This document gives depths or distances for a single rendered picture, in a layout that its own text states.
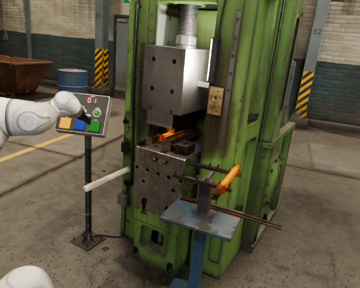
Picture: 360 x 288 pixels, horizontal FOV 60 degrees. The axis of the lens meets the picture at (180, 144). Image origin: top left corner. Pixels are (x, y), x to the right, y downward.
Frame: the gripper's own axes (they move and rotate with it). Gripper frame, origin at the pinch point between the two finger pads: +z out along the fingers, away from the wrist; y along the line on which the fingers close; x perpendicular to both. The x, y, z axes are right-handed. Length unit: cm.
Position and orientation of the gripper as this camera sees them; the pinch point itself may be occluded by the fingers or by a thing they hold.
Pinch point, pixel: (87, 120)
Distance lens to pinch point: 206.2
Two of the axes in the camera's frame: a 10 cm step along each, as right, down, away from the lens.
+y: 9.9, 1.1, -0.6
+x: 1.2, -9.7, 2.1
